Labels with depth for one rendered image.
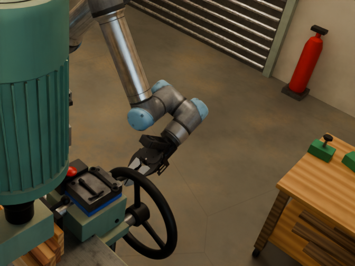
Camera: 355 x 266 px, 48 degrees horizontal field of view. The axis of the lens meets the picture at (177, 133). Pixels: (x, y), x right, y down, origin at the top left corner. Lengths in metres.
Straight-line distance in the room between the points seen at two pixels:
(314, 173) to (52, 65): 1.57
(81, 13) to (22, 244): 0.82
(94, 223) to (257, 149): 2.00
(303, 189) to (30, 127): 1.45
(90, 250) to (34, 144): 0.43
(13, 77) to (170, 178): 1.97
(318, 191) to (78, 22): 1.20
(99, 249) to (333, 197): 1.18
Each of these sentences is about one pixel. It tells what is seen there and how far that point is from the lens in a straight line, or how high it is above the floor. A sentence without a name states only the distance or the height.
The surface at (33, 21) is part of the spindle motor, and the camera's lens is 0.49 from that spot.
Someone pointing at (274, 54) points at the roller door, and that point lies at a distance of 3.64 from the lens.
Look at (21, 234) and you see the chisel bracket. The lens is 0.80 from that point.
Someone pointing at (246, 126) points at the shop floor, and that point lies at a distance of 3.01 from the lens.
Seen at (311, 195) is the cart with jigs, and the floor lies 0.53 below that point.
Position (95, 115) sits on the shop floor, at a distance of 2.83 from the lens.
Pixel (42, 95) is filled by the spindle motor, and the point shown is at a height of 1.38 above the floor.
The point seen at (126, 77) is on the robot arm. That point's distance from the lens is 1.18.
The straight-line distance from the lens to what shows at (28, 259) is 0.92.
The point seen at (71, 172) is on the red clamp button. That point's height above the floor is 1.02.
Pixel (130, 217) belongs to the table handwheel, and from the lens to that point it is 1.12.
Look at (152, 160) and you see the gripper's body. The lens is 1.24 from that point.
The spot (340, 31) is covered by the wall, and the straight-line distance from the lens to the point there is 3.46.
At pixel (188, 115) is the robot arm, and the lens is 1.28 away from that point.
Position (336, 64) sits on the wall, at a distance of 3.54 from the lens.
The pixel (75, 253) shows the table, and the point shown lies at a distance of 0.96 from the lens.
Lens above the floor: 1.70
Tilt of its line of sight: 38 degrees down
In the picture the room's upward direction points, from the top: 12 degrees clockwise
